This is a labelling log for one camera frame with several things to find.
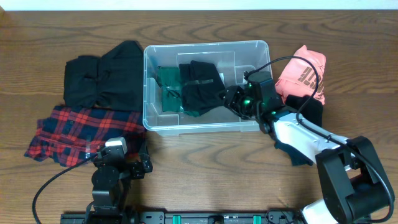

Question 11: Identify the clear plastic storage bin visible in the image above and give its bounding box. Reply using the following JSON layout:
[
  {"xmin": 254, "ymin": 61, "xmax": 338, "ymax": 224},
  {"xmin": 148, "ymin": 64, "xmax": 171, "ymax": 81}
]
[{"xmin": 142, "ymin": 40, "xmax": 271, "ymax": 136}]

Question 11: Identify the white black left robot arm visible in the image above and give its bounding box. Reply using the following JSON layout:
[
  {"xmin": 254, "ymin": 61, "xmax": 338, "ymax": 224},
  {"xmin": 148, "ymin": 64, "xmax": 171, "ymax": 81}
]
[{"xmin": 84, "ymin": 138, "xmax": 153, "ymax": 223}]

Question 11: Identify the red navy plaid shirt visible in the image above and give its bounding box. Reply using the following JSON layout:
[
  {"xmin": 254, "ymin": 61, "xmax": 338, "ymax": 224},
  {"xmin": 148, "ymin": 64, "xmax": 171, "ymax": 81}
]
[{"xmin": 24, "ymin": 106, "xmax": 146, "ymax": 167}]

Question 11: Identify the large black garment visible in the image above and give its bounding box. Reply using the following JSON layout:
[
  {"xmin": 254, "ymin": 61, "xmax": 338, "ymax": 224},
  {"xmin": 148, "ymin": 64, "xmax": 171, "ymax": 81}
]
[{"xmin": 63, "ymin": 40, "xmax": 144, "ymax": 111}]

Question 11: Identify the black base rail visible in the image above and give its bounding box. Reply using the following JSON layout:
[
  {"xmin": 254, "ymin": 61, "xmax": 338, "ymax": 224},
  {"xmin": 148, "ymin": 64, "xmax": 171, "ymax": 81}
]
[{"xmin": 60, "ymin": 208, "xmax": 373, "ymax": 224}]

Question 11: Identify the dark navy garment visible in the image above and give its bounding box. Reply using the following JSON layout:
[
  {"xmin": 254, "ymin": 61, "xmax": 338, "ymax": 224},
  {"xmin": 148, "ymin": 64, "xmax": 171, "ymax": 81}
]
[{"xmin": 274, "ymin": 95, "xmax": 323, "ymax": 166}]

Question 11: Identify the pink printed garment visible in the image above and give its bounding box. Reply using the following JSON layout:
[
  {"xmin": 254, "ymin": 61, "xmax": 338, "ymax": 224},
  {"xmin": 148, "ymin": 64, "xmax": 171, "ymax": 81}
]
[{"xmin": 275, "ymin": 45, "xmax": 326, "ymax": 105}]

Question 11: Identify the black garment with tape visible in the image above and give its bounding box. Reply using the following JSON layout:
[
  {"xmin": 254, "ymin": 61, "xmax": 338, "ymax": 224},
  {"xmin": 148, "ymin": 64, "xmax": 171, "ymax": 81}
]
[{"xmin": 179, "ymin": 60, "xmax": 225, "ymax": 117}]

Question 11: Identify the green garment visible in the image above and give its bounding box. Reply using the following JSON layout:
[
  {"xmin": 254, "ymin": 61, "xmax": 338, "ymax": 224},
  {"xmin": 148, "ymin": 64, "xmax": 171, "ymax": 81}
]
[{"xmin": 156, "ymin": 67, "xmax": 200, "ymax": 117}]

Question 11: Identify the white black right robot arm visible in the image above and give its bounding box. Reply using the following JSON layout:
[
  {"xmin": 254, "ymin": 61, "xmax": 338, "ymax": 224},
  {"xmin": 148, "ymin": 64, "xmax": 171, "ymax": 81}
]
[{"xmin": 218, "ymin": 72, "xmax": 395, "ymax": 223}]

